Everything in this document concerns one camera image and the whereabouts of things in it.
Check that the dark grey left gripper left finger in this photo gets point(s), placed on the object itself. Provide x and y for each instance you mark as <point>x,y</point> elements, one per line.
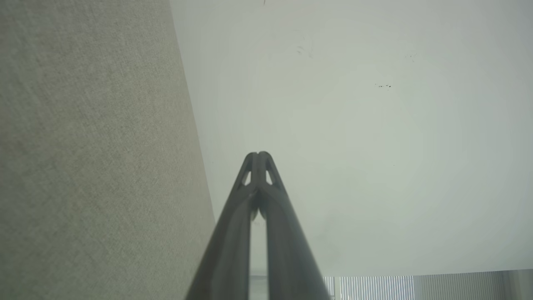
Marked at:
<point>233,233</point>

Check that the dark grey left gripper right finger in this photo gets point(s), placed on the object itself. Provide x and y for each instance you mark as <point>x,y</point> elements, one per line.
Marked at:
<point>287,241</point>

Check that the white ribbed panel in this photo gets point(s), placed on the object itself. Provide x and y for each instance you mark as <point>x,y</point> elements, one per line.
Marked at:
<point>395,287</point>

